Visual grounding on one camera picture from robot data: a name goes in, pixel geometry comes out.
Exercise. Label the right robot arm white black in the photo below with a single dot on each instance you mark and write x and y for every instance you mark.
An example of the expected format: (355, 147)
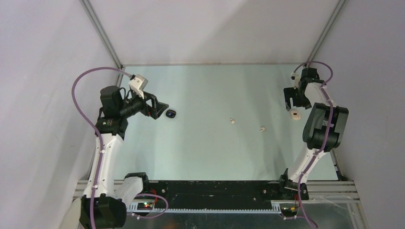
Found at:
(323, 130)

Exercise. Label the black earbud charging case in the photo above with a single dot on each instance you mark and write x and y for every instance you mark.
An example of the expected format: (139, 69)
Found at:
(171, 113)

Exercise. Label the beige earbud charging case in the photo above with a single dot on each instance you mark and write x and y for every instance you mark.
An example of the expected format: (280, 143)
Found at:
(295, 115)

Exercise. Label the aluminium frame corner post right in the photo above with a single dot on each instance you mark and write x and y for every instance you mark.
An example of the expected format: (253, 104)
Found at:
(337, 10)

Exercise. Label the grey cable duct strip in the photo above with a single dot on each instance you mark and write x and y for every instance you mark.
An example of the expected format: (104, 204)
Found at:
(138, 207)

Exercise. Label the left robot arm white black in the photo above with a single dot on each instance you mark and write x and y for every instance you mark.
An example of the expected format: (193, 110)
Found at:
(102, 205)

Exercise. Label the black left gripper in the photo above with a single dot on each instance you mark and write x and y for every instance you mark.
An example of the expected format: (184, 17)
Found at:
(157, 108)

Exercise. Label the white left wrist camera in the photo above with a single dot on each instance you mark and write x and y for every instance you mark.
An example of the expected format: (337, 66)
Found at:
(137, 83)

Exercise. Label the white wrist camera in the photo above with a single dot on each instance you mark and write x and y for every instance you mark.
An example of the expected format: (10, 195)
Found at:
(296, 78)
(137, 83)

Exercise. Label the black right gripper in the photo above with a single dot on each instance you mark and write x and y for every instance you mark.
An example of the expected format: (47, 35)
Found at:
(290, 92)

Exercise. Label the aluminium frame corner post left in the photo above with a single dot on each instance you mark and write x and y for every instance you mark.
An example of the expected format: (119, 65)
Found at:
(94, 19)

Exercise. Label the aluminium frame corner post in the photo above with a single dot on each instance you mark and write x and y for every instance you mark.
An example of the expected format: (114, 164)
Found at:
(94, 19)
(337, 10)

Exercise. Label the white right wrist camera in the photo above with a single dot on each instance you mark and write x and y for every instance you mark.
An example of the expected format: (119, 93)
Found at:
(296, 78)

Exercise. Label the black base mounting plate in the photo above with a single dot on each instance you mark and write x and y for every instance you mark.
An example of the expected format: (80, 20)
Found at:
(222, 194)

